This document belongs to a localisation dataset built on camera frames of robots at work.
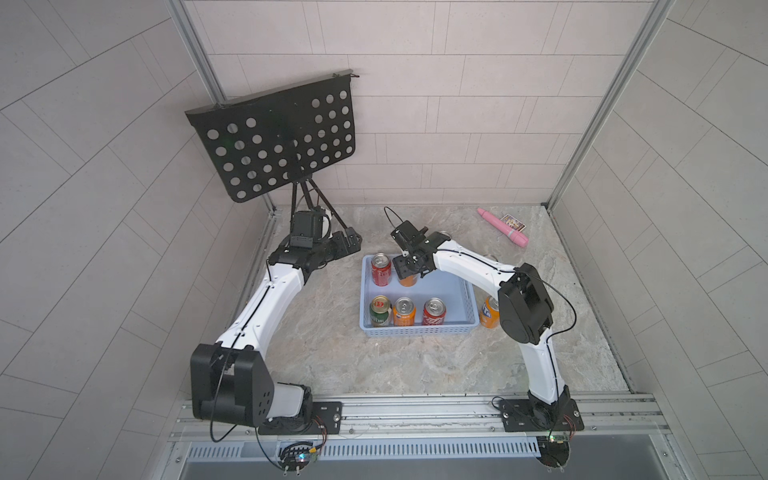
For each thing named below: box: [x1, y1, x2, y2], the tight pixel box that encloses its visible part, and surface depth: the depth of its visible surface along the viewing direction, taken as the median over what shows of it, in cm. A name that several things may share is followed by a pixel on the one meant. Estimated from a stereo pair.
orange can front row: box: [393, 296, 417, 327], surface depth 81 cm
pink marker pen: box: [477, 208, 529, 248], surface depth 110 cm
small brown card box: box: [500, 214, 527, 232], surface depth 114 cm
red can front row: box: [422, 297, 447, 326], surface depth 81 cm
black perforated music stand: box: [185, 70, 356, 236], surface depth 76 cm
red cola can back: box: [371, 252, 391, 287], surface depth 91 cm
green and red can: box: [369, 295, 391, 328], surface depth 81 cm
